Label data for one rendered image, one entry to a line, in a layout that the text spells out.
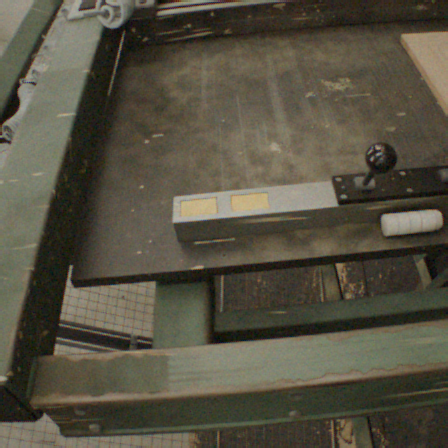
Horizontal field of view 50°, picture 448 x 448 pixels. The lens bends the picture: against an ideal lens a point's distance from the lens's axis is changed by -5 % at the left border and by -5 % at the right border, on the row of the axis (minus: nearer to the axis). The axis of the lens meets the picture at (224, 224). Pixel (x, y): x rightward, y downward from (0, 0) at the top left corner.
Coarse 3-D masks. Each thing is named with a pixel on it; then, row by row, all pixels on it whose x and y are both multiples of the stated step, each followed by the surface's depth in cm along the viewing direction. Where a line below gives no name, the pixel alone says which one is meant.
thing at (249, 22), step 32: (192, 0) 109; (224, 0) 107; (256, 0) 105; (288, 0) 104; (320, 0) 104; (352, 0) 104; (384, 0) 104; (416, 0) 104; (128, 32) 108; (160, 32) 108; (192, 32) 109; (224, 32) 109
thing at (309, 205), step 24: (240, 192) 70; (264, 192) 69; (288, 192) 69; (312, 192) 68; (192, 216) 67; (216, 216) 67; (240, 216) 67; (264, 216) 67; (288, 216) 67; (312, 216) 67; (336, 216) 67; (360, 216) 68
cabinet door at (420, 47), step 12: (408, 36) 99; (420, 36) 99; (432, 36) 99; (444, 36) 98; (408, 48) 97; (420, 48) 96; (432, 48) 95; (444, 48) 96; (420, 60) 92; (432, 60) 92; (444, 60) 92; (420, 72) 92; (432, 72) 89; (444, 72) 89; (432, 84) 87; (444, 84) 86; (444, 96) 84; (444, 108) 83
